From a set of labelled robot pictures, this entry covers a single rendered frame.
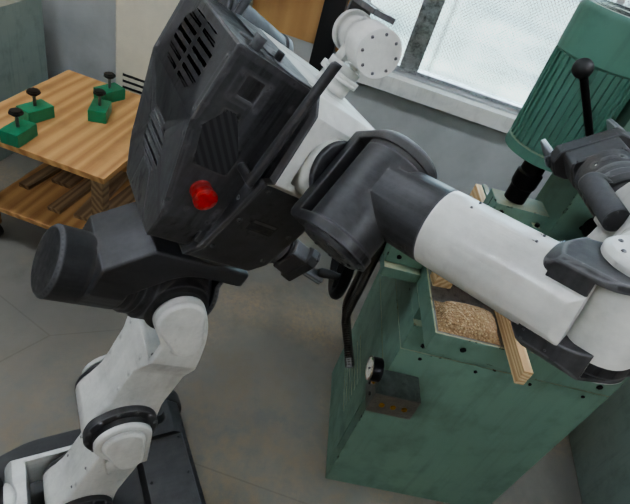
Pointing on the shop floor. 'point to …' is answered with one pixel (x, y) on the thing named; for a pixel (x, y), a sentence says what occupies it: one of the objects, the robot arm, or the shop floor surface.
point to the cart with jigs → (60, 151)
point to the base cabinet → (441, 418)
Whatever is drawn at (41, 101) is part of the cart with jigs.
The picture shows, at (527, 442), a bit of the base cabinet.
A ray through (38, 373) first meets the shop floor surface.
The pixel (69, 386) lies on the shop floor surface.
